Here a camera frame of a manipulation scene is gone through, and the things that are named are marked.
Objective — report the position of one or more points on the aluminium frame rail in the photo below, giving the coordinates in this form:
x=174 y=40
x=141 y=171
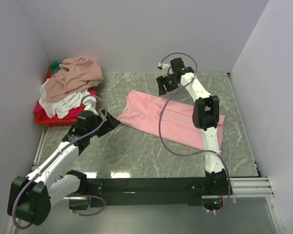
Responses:
x=242 y=187

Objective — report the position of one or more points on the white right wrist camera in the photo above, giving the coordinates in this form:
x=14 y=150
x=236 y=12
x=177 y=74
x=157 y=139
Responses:
x=165 y=68

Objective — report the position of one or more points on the beige t shirt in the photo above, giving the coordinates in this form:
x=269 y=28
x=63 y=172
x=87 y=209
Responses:
x=75 y=75

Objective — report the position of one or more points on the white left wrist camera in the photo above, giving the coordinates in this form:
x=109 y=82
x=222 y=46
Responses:
x=90 y=107

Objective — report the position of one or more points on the red plastic basket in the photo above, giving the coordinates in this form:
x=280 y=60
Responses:
x=42 y=118

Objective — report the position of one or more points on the pink t shirt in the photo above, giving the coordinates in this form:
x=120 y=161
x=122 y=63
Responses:
x=145 y=113

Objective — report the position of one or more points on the green garment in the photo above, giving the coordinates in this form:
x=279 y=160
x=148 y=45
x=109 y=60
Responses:
x=54 y=67

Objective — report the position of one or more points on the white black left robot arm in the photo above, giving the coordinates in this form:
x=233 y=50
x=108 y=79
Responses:
x=32 y=197

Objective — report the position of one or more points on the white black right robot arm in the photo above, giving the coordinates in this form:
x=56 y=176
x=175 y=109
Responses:
x=205 y=117

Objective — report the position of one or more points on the white t shirt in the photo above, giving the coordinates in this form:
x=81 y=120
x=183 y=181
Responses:
x=66 y=103

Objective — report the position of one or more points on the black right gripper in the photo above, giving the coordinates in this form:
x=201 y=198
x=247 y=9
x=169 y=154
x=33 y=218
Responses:
x=161 y=81

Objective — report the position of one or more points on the black base beam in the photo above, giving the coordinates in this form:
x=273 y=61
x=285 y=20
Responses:
x=153 y=191

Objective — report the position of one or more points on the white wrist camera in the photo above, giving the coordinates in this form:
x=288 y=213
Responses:
x=165 y=68
x=90 y=107

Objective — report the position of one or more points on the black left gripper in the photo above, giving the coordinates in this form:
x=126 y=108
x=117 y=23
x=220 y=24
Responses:
x=110 y=124

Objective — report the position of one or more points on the magenta t shirt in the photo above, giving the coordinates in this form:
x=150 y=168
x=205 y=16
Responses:
x=68 y=114

